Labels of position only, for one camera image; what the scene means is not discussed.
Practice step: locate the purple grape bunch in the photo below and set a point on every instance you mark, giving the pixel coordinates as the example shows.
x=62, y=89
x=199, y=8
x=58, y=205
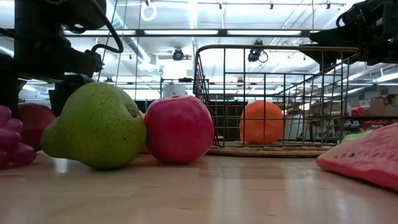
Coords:
x=9, y=137

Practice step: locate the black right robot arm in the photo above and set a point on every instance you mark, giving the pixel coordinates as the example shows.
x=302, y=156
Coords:
x=392, y=37

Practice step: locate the green pear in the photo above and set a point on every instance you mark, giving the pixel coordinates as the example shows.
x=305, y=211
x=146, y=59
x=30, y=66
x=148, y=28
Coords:
x=93, y=127

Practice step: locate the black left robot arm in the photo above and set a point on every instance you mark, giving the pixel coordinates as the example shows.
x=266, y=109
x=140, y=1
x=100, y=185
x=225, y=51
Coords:
x=84, y=12

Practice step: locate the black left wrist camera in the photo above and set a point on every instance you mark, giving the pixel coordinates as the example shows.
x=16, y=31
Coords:
x=84, y=63

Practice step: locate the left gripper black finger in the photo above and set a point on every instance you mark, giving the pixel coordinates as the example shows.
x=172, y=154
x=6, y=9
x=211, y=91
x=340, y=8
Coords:
x=8, y=90
x=70, y=93

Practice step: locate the cardboard boxes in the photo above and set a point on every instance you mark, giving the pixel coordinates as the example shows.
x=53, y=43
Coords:
x=384, y=105

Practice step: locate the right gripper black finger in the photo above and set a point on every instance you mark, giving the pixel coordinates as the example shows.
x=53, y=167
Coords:
x=332, y=56
x=339, y=35

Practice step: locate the white cylindrical container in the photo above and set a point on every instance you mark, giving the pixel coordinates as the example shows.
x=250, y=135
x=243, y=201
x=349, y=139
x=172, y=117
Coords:
x=174, y=91

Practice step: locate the shelf with red bins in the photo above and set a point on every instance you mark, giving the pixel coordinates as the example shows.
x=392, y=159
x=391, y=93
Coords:
x=377, y=124

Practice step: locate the orange fruit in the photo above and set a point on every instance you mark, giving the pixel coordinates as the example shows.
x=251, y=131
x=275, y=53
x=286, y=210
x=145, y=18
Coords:
x=261, y=124

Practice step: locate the black overhead rig beam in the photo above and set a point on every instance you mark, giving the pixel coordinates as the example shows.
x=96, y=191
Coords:
x=224, y=32

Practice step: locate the round woven placemat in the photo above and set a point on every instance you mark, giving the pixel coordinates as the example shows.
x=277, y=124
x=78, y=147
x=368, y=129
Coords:
x=264, y=152

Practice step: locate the round black overhead camera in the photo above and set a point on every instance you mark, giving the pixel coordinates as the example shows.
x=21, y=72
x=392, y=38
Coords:
x=178, y=54

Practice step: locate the red apple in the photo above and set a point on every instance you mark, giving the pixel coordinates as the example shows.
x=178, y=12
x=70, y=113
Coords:
x=178, y=130

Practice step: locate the watermelon slice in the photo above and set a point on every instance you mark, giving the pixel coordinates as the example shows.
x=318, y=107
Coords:
x=367, y=158

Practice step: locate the dark red pomegranate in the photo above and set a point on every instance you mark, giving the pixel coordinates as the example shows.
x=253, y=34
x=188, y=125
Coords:
x=35, y=124

